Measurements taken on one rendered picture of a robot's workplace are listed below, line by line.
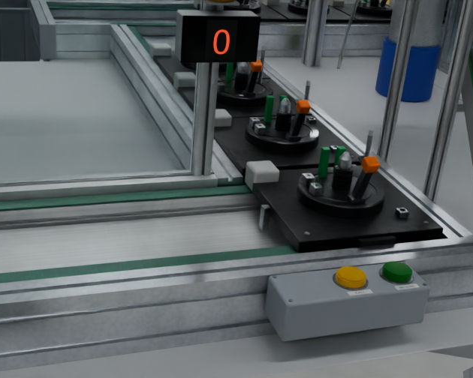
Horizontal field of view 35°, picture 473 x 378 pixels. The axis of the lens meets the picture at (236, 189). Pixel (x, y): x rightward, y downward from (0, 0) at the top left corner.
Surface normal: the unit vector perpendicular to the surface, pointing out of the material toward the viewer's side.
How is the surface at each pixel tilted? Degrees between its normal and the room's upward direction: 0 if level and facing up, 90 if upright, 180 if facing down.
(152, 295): 90
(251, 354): 0
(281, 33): 90
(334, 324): 90
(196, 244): 0
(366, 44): 90
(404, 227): 0
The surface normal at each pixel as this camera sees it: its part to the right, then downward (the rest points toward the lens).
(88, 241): 0.08, -0.90
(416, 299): 0.32, 0.44
